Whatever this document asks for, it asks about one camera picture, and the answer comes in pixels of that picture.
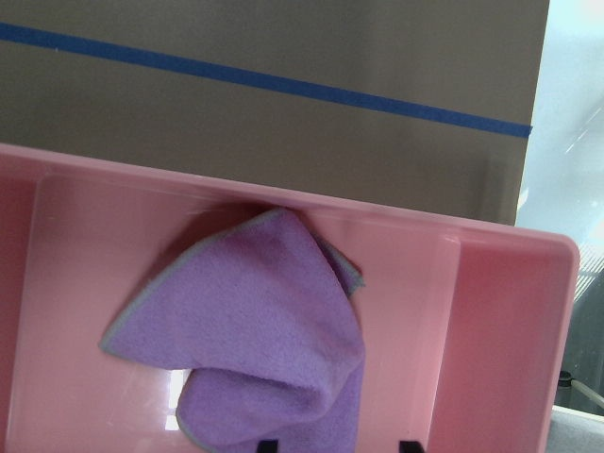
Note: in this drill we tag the pink plastic bin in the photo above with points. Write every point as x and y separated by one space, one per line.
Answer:
464 321

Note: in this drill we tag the purple microfiber cloth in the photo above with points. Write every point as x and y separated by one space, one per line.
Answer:
260 317

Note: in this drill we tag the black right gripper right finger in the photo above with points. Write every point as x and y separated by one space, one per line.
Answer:
407 446

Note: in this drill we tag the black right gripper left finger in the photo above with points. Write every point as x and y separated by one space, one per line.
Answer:
268 446

